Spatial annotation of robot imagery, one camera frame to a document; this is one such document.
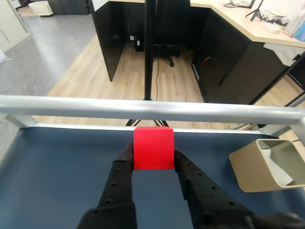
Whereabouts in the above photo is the small black tripod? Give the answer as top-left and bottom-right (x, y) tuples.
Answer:
(245, 0), (271, 22)

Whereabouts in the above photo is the wood-top desk with black panels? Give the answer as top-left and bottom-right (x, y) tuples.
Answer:
(190, 0), (305, 105)

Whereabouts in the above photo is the beige box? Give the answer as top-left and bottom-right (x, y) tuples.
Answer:
(228, 139), (305, 193)

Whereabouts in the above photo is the black office chair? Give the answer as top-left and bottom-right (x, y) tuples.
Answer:
(153, 43), (181, 68)

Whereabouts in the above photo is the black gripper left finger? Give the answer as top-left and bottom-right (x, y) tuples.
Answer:
(76, 142), (138, 229)

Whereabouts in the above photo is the white rolling cabinet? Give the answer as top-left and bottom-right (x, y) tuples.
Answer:
(28, 0), (53, 17)

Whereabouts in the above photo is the black waste bin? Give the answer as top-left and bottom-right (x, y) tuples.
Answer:
(134, 32), (145, 52)

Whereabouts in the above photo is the black partition desk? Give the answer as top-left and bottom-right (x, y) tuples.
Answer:
(91, 0), (146, 82)

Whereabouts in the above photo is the black tripod stand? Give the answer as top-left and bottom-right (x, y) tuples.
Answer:
(124, 0), (170, 127)

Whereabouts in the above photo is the grey storage cabinet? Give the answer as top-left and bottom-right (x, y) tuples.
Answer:
(0, 0), (31, 52)

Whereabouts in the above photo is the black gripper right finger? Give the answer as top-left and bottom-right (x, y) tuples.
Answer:
(173, 147), (261, 229)

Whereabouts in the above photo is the stack of papers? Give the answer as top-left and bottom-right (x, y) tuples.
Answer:
(259, 9), (291, 34)

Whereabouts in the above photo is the thin black floor cable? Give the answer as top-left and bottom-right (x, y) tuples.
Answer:
(155, 56), (161, 101)

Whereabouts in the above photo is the silver metal cart frame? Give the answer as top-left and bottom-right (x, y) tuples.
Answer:
(0, 94), (305, 142)

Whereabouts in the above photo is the red cube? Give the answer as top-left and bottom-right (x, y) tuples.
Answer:
(133, 127), (174, 171)

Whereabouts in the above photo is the white drawer unit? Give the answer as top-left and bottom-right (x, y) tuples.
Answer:
(263, 42), (305, 67)

